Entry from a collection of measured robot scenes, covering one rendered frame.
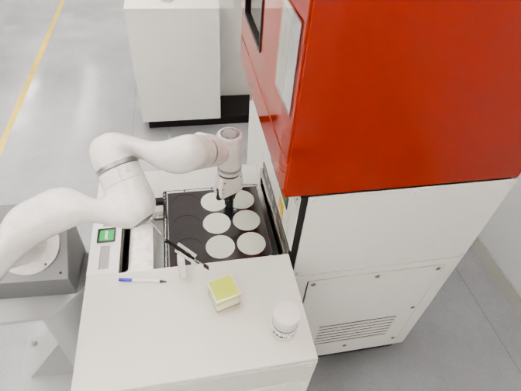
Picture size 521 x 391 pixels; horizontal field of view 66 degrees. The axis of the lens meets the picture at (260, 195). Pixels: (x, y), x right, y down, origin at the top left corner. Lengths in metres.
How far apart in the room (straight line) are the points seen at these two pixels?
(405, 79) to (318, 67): 0.21
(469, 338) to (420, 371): 0.37
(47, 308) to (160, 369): 0.50
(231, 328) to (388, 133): 0.66
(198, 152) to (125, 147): 0.16
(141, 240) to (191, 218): 0.19
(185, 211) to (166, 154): 0.59
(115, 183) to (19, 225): 0.21
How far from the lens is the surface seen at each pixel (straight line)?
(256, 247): 1.39
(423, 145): 1.14
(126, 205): 0.95
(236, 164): 1.33
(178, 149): 0.94
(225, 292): 1.13
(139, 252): 1.43
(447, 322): 2.55
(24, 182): 3.22
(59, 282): 1.42
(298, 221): 1.19
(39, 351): 2.36
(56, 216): 0.98
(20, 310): 1.50
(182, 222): 1.47
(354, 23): 0.87
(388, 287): 1.70
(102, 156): 0.97
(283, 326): 1.08
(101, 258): 1.35
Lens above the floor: 2.01
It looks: 45 degrees down
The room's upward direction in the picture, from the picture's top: 5 degrees clockwise
